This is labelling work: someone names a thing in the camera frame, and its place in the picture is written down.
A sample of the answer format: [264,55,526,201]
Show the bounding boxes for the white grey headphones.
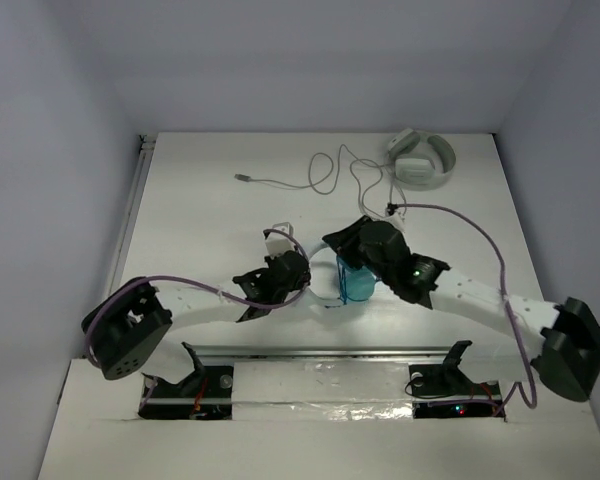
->
[387,128,457,190]

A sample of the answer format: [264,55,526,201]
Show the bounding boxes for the grey headphone cable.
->
[234,143,409,221]

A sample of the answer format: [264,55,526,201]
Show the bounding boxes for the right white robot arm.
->
[322,216,600,402]

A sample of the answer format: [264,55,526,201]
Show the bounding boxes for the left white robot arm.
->
[81,250,311,380]

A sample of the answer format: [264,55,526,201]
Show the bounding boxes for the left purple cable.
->
[82,228,311,371]

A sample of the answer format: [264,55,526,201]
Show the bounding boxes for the teal cat-ear headphones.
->
[299,239,381,316]

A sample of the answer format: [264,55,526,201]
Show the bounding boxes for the purple cable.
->
[394,202,539,409]
[82,228,311,371]

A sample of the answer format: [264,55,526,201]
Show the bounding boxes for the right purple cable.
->
[394,202,539,409]

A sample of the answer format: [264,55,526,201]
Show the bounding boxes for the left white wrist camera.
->
[264,222,295,258]

